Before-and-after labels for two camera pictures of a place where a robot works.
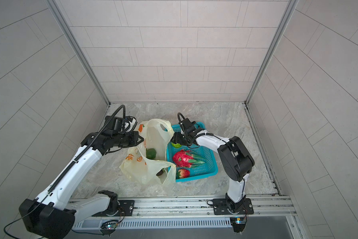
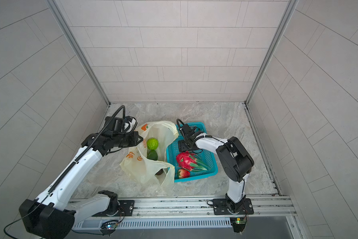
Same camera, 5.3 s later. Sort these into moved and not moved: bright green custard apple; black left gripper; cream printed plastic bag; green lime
Moved: bright green custard apple
Not moved: black left gripper; cream printed plastic bag; green lime
